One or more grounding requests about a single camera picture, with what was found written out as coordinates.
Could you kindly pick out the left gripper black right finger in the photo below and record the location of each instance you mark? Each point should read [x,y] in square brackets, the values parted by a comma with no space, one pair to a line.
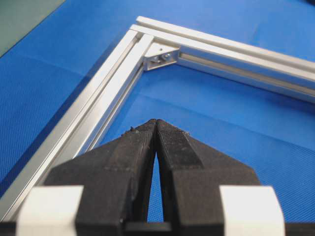
[207,193]

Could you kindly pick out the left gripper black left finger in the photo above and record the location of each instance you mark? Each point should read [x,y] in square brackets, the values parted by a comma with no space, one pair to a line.
[94,193]

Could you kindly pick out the blue cloth mat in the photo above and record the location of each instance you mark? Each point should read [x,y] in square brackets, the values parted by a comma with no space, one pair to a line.
[42,75]

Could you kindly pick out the aluminium extrusion frame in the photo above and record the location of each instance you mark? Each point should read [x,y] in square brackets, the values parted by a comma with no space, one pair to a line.
[150,44]

